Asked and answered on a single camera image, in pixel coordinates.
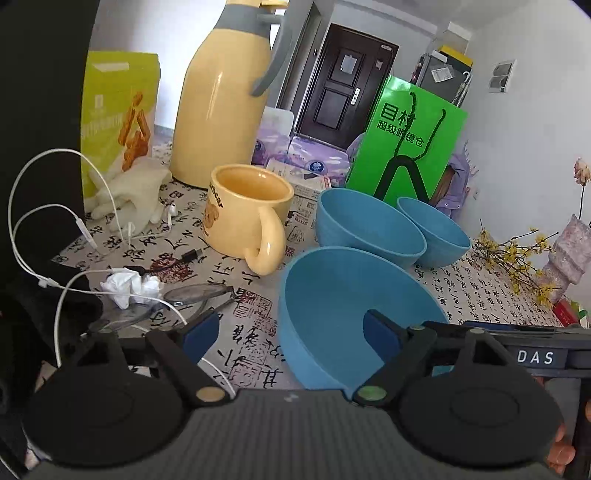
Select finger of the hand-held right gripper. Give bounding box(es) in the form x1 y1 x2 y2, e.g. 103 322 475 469
463 320 584 346

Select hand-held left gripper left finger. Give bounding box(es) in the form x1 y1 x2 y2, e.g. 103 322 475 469
65 308 236 409

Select blue bowl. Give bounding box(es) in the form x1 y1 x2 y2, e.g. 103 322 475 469
396 196 472 267
277 247 455 400
315 187 428 268

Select crumpled white tissue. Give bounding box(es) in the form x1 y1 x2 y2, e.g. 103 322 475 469
100 271 164 309

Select paper note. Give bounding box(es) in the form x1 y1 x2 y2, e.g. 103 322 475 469
429 65 458 85

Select printed tablecloth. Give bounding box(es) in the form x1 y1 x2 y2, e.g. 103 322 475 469
28 134 591 398

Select yellow box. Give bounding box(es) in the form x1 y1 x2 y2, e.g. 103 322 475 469
438 44 474 65

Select grey fridge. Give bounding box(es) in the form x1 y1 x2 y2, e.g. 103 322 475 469
409 51 472 109

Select yellow thermos jug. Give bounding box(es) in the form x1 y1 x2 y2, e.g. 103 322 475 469
170 0 296 190

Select folded umbrella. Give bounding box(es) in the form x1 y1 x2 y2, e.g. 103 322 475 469
455 69 471 108

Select white earphone cable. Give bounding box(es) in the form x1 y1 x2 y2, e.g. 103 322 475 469
8 148 236 398

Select dark brown door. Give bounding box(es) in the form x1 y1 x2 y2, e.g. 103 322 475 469
294 24 400 151

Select person's right hand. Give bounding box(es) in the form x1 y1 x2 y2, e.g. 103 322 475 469
544 422 578 476

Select red and green packet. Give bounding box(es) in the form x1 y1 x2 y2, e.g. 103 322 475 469
553 298 591 328

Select clear plastic container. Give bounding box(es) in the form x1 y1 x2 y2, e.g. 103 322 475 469
264 105 295 139

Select eyeglasses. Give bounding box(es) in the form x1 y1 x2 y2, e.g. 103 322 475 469
88 283 238 332

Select yellow mug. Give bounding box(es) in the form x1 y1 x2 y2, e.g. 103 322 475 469
201 165 295 277

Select yellow flower branches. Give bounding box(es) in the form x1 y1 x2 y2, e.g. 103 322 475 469
471 219 561 305

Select pink textured vase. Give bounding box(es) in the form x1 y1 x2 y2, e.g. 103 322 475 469
541 215 591 294

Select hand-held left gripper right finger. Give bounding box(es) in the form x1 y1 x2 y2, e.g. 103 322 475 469
352 309 530 409

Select black cloth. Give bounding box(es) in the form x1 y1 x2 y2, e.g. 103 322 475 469
0 272 105 416

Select black paper bag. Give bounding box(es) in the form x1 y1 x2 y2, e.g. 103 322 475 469
0 0 100 324

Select green paper bag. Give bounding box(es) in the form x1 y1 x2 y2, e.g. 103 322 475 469
345 75 468 206

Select small white carton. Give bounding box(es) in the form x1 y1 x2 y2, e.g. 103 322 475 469
265 156 334 192

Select wooden chair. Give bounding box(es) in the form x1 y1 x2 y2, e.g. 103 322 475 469
429 168 455 204

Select yellow-green snack box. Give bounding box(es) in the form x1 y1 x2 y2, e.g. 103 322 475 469
81 51 161 204

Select purple tissue pack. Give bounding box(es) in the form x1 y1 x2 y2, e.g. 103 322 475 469
252 124 354 178

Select cardboard box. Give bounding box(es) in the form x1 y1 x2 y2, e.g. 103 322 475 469
443 22 472 49

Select white glove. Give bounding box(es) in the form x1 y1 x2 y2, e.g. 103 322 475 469
90 159 172 225

